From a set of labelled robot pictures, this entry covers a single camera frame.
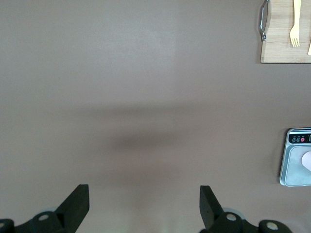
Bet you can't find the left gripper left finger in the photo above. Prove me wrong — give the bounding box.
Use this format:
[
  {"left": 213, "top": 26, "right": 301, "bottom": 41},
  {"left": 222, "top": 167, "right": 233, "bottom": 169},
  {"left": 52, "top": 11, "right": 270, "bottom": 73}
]
[{"left": 14, "top": 184, "right": 90, "bottom": 233}]

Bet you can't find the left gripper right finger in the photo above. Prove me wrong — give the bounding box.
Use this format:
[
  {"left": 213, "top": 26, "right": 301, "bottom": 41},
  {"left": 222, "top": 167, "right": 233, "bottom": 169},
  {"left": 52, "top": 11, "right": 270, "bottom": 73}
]
[{"left": 200, "top": 185, "right": 258, "bottom": 233}]

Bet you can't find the pink plastic cup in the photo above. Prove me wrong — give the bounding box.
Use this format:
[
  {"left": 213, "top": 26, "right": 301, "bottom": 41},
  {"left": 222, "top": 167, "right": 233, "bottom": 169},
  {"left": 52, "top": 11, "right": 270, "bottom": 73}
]
[{"left": 301, "top": 150, "right": 311, "bottom": 173}]

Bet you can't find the silver digital kitchen scale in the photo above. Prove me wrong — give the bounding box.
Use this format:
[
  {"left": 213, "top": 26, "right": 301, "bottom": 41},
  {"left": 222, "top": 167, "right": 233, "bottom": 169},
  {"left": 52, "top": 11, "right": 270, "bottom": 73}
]
[{"left": 279, "top": 128, "right": 311, "bottom": 187}]

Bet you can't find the bamboo cutting board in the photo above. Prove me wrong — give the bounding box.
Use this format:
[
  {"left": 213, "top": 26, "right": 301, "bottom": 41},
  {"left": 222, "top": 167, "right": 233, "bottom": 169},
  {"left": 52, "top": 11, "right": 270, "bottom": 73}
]
[{"left": 260, "top": 0, "right": 311, "bottom": 64}]

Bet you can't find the yellow plastic fork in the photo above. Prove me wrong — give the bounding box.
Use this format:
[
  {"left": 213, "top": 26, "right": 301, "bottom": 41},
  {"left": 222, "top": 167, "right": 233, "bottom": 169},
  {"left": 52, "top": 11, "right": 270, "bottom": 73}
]
[{"left": 289, "top": 0, "right": 302, "bottom": 48}]

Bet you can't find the metal cutting board handle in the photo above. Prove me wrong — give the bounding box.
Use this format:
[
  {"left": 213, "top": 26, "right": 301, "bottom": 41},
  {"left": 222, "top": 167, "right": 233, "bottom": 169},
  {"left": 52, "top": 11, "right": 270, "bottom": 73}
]
[{"left": 259, "top": 0, "right": 270, "bottom": 42}]

